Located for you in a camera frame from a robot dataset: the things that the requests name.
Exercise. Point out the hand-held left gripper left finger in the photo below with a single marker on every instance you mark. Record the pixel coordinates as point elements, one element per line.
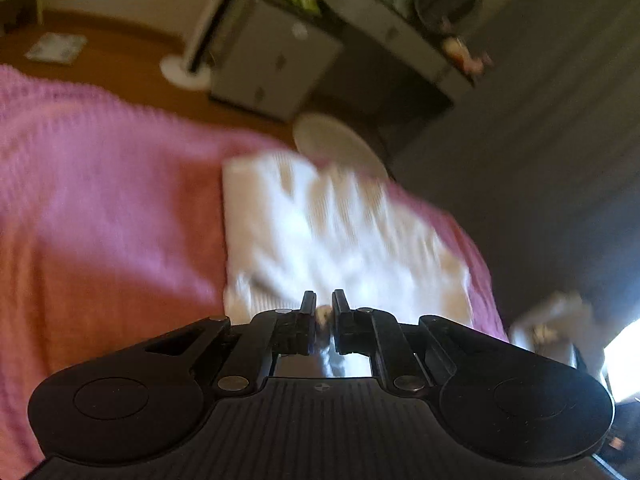
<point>307,320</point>

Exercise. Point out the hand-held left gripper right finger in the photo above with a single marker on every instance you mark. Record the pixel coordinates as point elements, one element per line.
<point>342,325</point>

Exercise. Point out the white towel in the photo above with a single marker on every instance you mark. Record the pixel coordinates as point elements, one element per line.
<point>325,235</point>

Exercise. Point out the white round stool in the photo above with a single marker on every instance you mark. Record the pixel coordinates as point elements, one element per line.
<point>340,145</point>

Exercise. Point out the white armchair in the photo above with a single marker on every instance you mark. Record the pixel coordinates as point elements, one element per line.
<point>565,310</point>

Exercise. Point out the pink ribbed blanket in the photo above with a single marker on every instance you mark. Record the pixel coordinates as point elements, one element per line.
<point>100,210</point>

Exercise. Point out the grey small cabinet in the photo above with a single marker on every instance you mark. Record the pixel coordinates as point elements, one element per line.
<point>280,60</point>

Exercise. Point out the grey curtain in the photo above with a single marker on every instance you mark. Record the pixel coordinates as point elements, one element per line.
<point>550,160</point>

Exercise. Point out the white floor stand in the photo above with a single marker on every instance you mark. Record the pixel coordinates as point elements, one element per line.
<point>187,67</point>

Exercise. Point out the grey vanity desk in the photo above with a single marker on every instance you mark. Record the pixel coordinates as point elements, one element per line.
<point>400,50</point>

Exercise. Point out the pink toy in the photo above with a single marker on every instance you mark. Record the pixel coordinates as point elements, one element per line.
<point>462,52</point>

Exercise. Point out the pale floor mat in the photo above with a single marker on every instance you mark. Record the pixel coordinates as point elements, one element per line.
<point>55,47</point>

